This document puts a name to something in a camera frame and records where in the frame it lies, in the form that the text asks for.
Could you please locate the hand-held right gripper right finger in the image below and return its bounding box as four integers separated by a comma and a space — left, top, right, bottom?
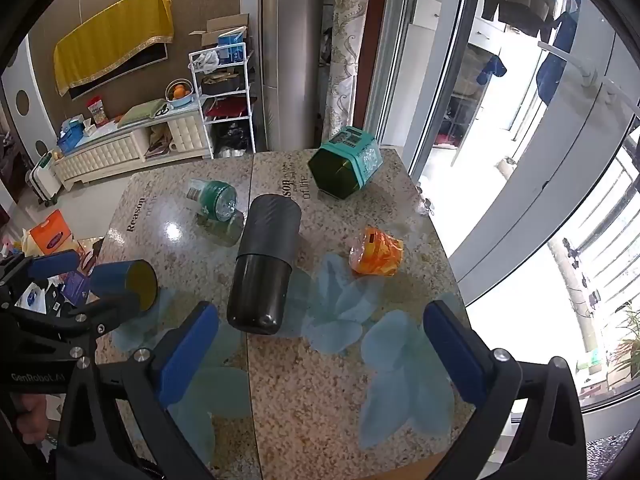
423, 300, 587, 480

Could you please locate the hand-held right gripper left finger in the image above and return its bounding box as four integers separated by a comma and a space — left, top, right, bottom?
57, 301, 221, 480

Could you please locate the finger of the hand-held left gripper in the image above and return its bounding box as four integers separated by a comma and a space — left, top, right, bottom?
0, 292, 143, 361
0, 249, 82, 312

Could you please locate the blue cup with yellow inside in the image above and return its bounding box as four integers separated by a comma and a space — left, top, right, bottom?
90, 259, 160, 312

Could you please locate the black tumbler cup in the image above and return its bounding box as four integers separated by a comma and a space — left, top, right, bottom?
226, 193, 302, 335

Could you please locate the person's left hand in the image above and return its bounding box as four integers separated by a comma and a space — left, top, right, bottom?
11, 393, 65, 445

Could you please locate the orange paper bag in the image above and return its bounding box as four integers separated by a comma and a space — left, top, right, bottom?
29, 209, 74, 254

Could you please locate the white suitcase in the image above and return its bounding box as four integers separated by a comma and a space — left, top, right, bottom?
27, 152, 64, 207

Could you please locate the blue tissue box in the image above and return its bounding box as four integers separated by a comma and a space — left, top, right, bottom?
56, 119, 85, 155

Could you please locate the orange snack packet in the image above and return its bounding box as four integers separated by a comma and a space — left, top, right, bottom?
348, 226, 405, 277

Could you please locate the white cabinet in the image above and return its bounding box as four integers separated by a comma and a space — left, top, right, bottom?
52, 104, 215, 192

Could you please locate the plastic bottle with green label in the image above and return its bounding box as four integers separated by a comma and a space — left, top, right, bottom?
186, 179, 246, 224

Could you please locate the red snack packet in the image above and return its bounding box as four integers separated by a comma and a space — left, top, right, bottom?
85, 95, 109, 127

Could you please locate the green plant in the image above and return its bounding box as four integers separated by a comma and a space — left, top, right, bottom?
606, 304, 640, 382

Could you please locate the green cushion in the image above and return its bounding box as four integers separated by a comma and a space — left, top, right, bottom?
115, 99, 171, 127

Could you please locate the black plastic bag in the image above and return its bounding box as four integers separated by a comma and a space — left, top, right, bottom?
212, 122, 251, 159

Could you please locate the black television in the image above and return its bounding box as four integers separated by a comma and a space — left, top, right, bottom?
67, 41, 170, 102

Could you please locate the bowl of oranges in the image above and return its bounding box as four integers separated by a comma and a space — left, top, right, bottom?
165, 78, 197, 109

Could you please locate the teal hexagonal tin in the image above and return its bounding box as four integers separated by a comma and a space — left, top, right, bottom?
307, 127, 385, 199

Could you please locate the white metal shelf rack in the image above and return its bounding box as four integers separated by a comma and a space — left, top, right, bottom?
188, 46, 257, 159

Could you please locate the yellow cloth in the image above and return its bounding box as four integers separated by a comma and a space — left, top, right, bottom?
53, 0, 175, 99

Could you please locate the white plastic bag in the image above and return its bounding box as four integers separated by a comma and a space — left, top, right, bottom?
192, 49, 221, 74

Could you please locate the blue and white box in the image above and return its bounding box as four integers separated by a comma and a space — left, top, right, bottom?
217, 30, 247, 64

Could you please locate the small hanging blue cloth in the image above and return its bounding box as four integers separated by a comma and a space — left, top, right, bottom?
475, 54, 508, 86

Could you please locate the open cardboard box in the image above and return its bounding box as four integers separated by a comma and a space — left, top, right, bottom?
188, 13, 250, 52

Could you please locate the silver standing air conditioner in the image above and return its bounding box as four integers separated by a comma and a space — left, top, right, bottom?
259, 0, 329, 155

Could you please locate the hanging dark blue garment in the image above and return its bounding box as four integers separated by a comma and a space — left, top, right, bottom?
535, 0, 584, 107

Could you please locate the patterned curtain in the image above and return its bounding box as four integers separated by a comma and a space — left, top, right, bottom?
324, 0, 372, 137

